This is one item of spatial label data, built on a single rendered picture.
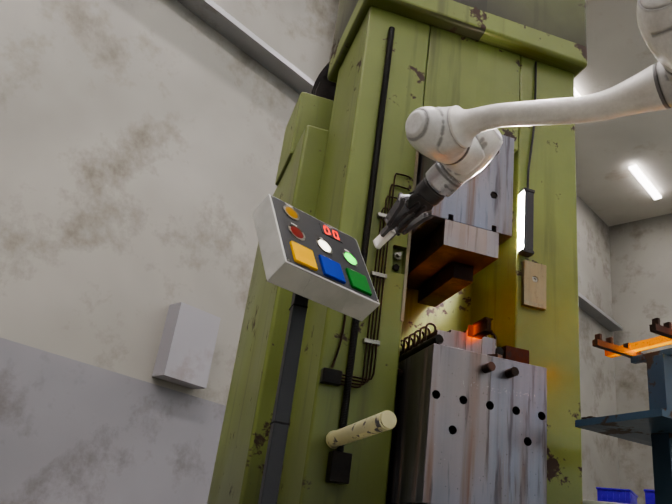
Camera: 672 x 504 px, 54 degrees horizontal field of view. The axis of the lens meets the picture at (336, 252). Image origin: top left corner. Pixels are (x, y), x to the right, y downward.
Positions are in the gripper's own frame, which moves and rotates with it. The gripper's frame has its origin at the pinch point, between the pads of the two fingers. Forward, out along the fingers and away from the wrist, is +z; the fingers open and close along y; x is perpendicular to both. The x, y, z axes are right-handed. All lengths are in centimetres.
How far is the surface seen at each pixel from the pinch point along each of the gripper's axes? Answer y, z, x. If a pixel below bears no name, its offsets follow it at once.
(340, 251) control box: -3.3, 13.2, 5.1
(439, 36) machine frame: 40, -37, 109
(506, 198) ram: 56, -19, 33
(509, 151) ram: 56, -29, 50
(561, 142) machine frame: 90, -41, 69
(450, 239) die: 37.4, -1.3, 18.9
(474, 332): 45.3, 9.3, -10.0
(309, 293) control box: -14.2, 19.3, -11.4
